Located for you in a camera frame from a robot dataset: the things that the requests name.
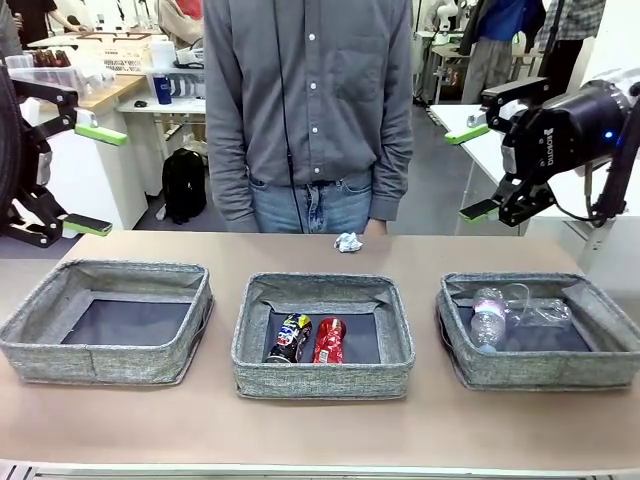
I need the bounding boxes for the aluminium table frame rail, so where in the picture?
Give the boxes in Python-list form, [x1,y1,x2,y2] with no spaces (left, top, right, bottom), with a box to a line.
[0,462,640,480]

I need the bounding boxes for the black Pepsi can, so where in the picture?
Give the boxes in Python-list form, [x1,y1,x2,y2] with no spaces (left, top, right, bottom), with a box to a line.
[264,312,314,364]

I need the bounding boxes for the background person in plaid shirt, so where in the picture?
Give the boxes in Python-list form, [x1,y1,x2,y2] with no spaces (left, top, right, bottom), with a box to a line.
[529,0,607,99]

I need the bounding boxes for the wooden desk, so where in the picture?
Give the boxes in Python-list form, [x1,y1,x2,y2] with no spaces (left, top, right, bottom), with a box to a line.
[74,73,147,109]

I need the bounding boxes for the person's left forearm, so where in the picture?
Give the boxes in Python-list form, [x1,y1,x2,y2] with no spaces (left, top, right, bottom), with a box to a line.
[367,119,416,224]

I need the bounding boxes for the crushed clear plastic cup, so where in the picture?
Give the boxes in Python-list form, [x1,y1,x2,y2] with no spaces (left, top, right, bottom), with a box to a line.
[504,283,573,329]

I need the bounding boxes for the thin black hanging cable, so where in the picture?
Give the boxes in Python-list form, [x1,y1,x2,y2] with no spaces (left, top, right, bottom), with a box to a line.
[273,0,305,235]

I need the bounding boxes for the black backpack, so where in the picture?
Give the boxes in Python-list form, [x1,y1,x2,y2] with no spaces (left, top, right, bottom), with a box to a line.
[160,147,208,225]

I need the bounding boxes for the background person in beige coat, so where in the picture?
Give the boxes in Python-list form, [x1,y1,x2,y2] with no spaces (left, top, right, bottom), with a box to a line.
[158,0,207,49]

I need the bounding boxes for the background person in blue jacket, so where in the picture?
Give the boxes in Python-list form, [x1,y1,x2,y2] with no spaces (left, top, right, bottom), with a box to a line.
[457,0,547,105]

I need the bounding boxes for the crumpled white paper ball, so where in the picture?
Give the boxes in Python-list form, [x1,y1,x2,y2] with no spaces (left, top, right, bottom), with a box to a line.
[333,231,364,254]

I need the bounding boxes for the white plastic jug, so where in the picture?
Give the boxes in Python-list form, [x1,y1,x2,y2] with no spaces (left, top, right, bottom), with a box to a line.
[148,38,178,71]

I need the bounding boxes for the right arm black cable sleeve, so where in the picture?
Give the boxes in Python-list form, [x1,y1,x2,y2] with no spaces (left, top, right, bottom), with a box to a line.
[584,82,640,229]

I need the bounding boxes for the dark blue tumbler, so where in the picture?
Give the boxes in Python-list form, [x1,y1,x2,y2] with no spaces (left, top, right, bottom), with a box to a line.
[153,74,174,105]

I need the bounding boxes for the white table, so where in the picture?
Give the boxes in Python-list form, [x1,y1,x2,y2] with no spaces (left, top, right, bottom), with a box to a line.
[429,102,640,236]

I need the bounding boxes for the red Coca-Cola can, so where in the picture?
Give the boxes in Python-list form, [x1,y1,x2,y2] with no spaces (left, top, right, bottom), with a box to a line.
[312,317,348,365]

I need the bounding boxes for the clear bottle with pink label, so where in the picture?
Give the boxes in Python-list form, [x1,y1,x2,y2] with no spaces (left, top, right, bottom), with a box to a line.
[471,287,509,354]

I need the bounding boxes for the person in grey shirt, jeans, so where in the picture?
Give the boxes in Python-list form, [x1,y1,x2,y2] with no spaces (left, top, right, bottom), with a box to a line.
[203,0,416,235]

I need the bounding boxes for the background person in dark grey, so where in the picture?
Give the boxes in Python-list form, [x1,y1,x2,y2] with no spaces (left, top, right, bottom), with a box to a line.
[0,0,25,57]

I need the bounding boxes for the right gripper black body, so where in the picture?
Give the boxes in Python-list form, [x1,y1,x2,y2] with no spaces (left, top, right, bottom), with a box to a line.
[501,80,629,180]

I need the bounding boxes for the grey fabric basket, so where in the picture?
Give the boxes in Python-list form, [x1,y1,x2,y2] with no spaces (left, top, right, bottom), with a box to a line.
[230,272,417,400]
[434,271,640,391]
[0,258,215,386]

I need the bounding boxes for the white desk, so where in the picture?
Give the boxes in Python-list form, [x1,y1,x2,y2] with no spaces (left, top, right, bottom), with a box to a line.
[117,95,209,151]

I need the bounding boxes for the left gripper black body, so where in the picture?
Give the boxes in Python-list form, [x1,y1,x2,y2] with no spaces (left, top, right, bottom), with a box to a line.
[13,124,52,202]

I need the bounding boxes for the clear plastic storage box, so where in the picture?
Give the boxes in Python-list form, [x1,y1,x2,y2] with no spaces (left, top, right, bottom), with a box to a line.
[4,49,85,97]

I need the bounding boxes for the white humanoid robot figure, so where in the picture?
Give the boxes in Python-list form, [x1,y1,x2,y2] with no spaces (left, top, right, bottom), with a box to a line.
[432,0,474,34]

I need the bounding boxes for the person's right forearm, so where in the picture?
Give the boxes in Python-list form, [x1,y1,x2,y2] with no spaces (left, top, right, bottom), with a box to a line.
[204,119,259,234]

